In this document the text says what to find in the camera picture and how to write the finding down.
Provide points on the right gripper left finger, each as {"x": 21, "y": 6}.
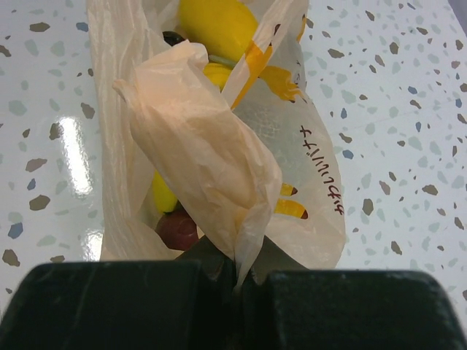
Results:
{"x": 178, "y": 304}

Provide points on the fake yellow mango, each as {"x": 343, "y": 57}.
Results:
{"x": 225, "y": 28}

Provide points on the fake banana bunch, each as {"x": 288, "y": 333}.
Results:
{"x": 164, "y": 199}

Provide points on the orange plastic bag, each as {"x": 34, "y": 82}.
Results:
{"x": 248, "y": 163}

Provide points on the fake dark passion fruit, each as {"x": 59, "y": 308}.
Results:
{"x": 177, "y": 230}

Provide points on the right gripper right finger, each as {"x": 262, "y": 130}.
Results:
{"x": 286, "y": 306}

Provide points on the fake dark avocado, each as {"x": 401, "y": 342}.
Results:
{"x": 172, "y": 38}

